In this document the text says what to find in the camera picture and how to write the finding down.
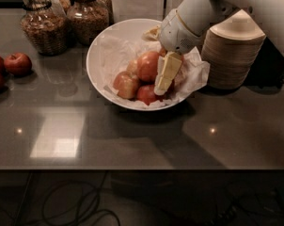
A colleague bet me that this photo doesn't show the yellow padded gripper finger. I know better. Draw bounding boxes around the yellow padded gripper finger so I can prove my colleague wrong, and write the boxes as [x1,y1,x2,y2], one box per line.
[154,52,182,96]

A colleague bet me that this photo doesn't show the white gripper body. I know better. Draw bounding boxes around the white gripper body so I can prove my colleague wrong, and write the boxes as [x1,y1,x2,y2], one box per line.
[158,8,208,55]

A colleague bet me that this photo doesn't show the small tan gripper finger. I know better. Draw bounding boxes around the small tan gripper finger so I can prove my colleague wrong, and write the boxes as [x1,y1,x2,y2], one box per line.
[142,25,160,41]

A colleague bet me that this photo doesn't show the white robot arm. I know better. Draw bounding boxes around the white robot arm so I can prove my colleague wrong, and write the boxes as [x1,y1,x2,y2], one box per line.
[146,0,284,57]

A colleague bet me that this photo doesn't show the hidden pale apple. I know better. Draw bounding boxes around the hidden pale apple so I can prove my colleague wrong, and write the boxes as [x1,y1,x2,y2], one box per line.
[126,59,137,74]

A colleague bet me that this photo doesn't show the white ceramic bowl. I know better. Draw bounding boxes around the white ceramic bowl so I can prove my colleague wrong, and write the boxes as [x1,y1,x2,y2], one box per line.
[86,18,202,112]

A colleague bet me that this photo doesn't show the left yellowish red apple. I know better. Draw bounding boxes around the left yellowish red apple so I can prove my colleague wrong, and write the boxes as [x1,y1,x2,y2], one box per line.
[113,71,140,99]

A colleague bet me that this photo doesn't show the red apple on table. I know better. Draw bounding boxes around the red apple on table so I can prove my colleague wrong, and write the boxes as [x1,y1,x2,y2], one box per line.
[4,53,32,76]

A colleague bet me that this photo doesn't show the white paper liner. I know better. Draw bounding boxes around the white paper liner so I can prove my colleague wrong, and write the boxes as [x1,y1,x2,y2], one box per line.
[96,36,210,111]

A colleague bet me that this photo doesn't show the front stack paper bowls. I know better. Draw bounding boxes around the front stack paper bowls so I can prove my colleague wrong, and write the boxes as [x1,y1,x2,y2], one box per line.
[201,10,266,89]

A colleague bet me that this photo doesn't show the right glass cereal jar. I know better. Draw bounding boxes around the right glass cereal jar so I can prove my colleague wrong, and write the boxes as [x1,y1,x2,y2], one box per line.
[67,0,109,46]

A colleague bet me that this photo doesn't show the glass cereal jar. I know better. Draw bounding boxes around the glass cereal jar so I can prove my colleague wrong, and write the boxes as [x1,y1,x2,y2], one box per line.
[20,0,68,56]
[67,0,109,46]

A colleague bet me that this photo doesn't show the left glass cereal jar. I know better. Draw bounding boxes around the left glass cereal jar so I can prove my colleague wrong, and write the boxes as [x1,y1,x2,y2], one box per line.
[20,0,68,56]

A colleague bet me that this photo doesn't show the black floor cable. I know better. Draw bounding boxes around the black floor cable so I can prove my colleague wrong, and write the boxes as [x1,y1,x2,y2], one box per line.
[9,169,121,226]

